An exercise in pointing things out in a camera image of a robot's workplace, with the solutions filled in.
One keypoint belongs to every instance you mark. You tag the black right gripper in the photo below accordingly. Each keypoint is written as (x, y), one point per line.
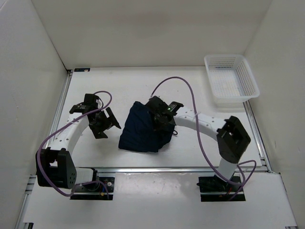
(156, 126)

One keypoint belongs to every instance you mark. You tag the aluminium front rail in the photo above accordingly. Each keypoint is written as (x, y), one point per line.
(154, 169)

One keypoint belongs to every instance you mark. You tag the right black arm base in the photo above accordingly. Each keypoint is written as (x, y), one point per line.
(213, 189)

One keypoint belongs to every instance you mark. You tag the white perforated plastic basket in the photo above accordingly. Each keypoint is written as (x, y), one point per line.
(231, 79)

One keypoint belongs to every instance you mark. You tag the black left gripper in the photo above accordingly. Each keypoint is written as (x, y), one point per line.
(109, 122)

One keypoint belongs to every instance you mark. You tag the aluminium left side rail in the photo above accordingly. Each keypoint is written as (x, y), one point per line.
(32, 177)

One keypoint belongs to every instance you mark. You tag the navy blue shorts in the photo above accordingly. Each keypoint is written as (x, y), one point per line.
(138, 133)

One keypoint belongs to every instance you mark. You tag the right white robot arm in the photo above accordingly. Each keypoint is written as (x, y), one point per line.
(230, 134)

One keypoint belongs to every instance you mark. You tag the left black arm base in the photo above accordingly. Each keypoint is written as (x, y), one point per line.
(96, 191)

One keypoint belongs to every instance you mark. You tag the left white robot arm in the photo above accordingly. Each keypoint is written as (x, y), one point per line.
(54, 164)

